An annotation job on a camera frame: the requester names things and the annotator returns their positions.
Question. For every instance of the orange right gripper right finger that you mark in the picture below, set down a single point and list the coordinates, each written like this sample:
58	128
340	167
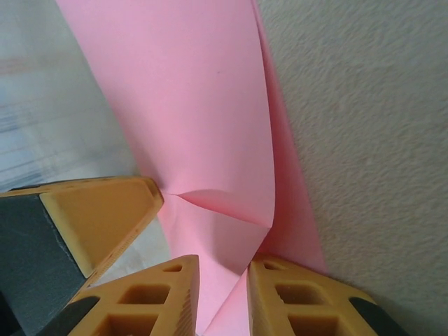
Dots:
308	308

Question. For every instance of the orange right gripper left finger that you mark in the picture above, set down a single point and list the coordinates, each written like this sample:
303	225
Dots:
147	308

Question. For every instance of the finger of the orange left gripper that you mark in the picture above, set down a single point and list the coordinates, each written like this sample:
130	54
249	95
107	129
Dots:
105	217

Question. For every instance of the pink cloth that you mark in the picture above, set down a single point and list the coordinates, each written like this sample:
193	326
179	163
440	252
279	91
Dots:
182	105

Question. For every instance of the translucent plastic enclosure panel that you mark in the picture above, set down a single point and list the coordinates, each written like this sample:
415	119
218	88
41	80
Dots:
35	105

